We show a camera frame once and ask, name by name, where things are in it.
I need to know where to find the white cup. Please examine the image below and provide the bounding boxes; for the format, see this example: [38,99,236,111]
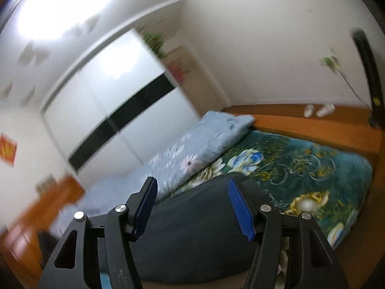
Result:
[303,105,314,118]
[316,104,335,118]

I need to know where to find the black and white fleece jacket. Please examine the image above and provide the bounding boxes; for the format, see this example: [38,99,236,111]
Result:
[37,172,290,285]

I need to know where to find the red wall decoration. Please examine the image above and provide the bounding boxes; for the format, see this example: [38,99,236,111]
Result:
[0,133,18,166]

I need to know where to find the light blue floral quilt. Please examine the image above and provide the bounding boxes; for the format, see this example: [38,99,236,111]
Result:
[49,111,255,237]

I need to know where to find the white black-striped wardrobe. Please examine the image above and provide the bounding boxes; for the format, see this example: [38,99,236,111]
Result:
[43,30,200,187]

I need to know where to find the wooden headboard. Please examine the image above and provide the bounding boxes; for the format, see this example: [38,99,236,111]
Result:
[1,176,84,288]

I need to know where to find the white wall switch panel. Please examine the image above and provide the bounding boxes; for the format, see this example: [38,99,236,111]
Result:
[35,174,57,196]

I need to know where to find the wooden bed footboard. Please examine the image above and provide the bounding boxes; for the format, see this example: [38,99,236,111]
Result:
[225,105,384,288]

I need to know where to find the green plant decoration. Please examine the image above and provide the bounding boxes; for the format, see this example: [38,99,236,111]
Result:
[320,47,371,110]

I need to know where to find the teal floral bed blanket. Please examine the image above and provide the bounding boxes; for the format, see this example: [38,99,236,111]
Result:
[174,131,373,249]

